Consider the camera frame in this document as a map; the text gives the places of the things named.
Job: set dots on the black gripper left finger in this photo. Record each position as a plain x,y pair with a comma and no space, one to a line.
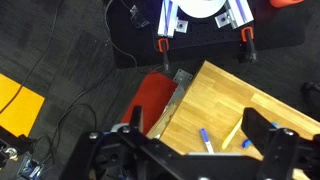
136,120

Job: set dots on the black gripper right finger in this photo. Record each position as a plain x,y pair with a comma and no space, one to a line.
256,128

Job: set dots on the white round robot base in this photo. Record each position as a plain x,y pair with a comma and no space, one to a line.
200,8

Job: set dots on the yellow marker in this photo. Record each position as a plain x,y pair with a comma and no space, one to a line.
230,136

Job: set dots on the blue capped white marker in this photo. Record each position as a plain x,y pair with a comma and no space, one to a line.
206,141

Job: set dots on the red plastic bin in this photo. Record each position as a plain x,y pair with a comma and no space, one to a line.
153,95

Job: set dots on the left orange clamp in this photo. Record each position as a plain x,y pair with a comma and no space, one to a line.
163,45

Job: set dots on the orange clamp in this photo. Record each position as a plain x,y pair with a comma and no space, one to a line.
247,35
163,45

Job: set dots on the right orange clamp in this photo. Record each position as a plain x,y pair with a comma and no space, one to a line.
247,35

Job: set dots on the left aluminium extrusion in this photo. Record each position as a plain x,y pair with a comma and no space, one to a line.
168,19

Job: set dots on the aluminium extrusion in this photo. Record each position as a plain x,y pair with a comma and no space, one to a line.
239,12
168,19

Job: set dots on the yellow floor mat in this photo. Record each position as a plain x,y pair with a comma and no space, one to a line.
20,116

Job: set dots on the right aluminium extrusion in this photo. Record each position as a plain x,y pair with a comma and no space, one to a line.
239,12

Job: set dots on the grey metal bracket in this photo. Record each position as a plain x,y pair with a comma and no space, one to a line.
183,78

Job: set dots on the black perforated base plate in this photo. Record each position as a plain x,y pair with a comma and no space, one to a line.
133,28

